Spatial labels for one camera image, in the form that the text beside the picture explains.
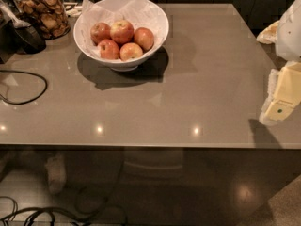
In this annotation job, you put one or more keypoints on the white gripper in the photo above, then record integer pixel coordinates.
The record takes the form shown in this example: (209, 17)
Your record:
(290, 32)

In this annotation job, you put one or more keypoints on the red apple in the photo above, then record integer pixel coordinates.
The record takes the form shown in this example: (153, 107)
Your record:
(99, 32)
(108, 49)
(121, 31)
(144, 38)
(130, 50)

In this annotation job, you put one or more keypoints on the white paper bowl liner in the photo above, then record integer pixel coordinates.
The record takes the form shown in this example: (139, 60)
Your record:
(138, 11)

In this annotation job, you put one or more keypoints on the white ceramic bowl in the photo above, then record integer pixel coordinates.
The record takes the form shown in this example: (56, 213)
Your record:
(125, 63)

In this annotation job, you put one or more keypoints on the glass jar of dried slices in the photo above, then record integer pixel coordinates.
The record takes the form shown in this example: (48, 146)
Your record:
(48, 16)

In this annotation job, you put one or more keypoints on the black round appliance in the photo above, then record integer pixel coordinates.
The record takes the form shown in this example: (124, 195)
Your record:
(18, 40)

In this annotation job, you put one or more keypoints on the silver spoon handle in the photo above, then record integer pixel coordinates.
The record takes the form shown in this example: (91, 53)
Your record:
(17, 23)

